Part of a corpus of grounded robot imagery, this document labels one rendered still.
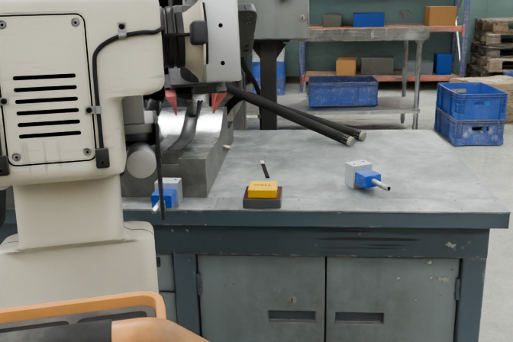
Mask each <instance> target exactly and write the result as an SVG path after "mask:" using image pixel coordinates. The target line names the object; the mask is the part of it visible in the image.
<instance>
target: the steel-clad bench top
mask: <svg viewBox="0 0 513 342"><path fill-rule="evenodd" d="M360 131H364V132H366V139H365V140H364V141H360V140H356V139H355V142H354V145H353V146H352V147H348V146H347V145H345V144H342V143H340V142H337V141H335V140H333V139H330V138H329V137H325V136H324V135H322V134H319V133H317V132H315V131H312V130H250V131H234V140H233V142H232V145H231V149H230V150H229V151H228V153H227V156H226V157H225V159H224V162H223V164H222V166H221V168H220V171H219V173H218V175H217V177H216V179H215V182H214V184H213V186H212V187H211V191H210V192H209V194H208V197H207V198H183V202H182V204H181V205H180V206H179V207H172V208H167V209H166V210H167V211H282V212H374V213H465V214H511V212H510V211H509V210H508V208H507V207H506V206H505V205H504V204H503V203H502V202H501V201H500V200H499V199H498V198H497V197H496V196H495V195H494V194H493V193H492V192H491V190H490V189H489V188H488V187H487V186H486V185H485V184H484V183H483V182H482V181H481V180H480V179H479V178H478V177H477V176H476V175H475V174H474V173H473V171H472V170H471V169H470V168H469V167H468V166H467V165H466V164H465V163H464V162H463V161H462V160H461V159H460V158H459V157H458V156H457V155H456V154H455V153H454V152H453V151H452V150H451V149H450V148H449V147H448V146H447V145H446V144H445V143H444V142H443V141H442V140H441V139H440V138H439V137H438V136H437V134H436V133H435V132H434V131H433V130H360ZM261 160H263V161H264V163H265V165H266V169H267V172H268V173H269V178H266V177H265V175H264V172H263V168H262V166H261V163H260V161H261ZM357 160H365V161H368V162H370V163H372V164H373V168H372V170H373V171H375V172H378V173H380V174H381V182H382V183H384V184H386V185H388V186H390V187H391V190H390V191H389V192H387V191H386V190H384V189H381V188H380V187H378V186H375V187H371V188H367V189H365V188H358V189H352V188H351V187H349V186H346V185H345V163H346V162H352V161H357ZM250 181H277V182H278V186H282V206H281V208H243V198H244V193H245V190H246V187H247V186H249V185H250ZM121 200H122V210H123V211H151V210H152V209H153V208H152V204H151V197H121Z"/></svg>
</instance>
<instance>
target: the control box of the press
mask: <svg viewBox="0 0 513 342"><path fill-rule="evenodd" d="M237 3H238V4H248V3H250V4H253V5H254V6H255V9H256V14H257V17H256V28H255V34H254V40H253V49H254V51H255V52H256V54H257V55H258V57H259V58H260V87H259V85H258V83H257V81H256V79H255V78H254V76H253V74H252V73H251V72H250V71H249V69H248V68H247V65H246V63H245V60H244V56H242V57H241V58H240V64H241V67H242V69H243V71H244V72H245V73H246V74H247V76H248V77H249V79H250V81H251V82H252V83H253V86H254V88H255V90H256V94H257V95H259V96H262V97H264V98H266V99H268V100H270V101H272V102H275V103H277V57H278V56H279V55H280V53H281V52H282V50H283V48H284V47H285V45H286V44H287V43H288V42H289V41H290V40H308V39H309V0H237ZM259 112H260V113H258V115H257V118H259V119H260V130H278V118H277V115H275V114H273V113H272V112H269V111H267V110H265V109H262V108H260V107H259Z"/></svg>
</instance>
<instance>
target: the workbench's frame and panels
mask: <svg viewBox="0 0 513 342"><path fill-rule="evenodd" d="M509 218H510V214H465V213H374V212H282V211H165V220H163V221H162V220H161V213H160V211H158V212H157V213H156V214H152V212H151V211H123V219H124V221H146V222H149V223H150V224H151V225H152V226H153V231H154V240H155V251H156V270H157V276H158V283H159V284H158V285H159V289H158V290H160V294H161V296H162V297H163V301H164V304H165V307H166V320H169V321H172V322H175V323H177V324H179V325H180V326H182V327H184V328H186V329H188V330H189V331H191V332H193V333H195V334H197V335H198V336H200V337H202V338H204V339H206V340H208V341H210V342H479V329H480V321H481V314H482V299H483V291H484V282H485V274H486V260H487V256H488V248H489V234H490V229H508V226H509Z"/></svg>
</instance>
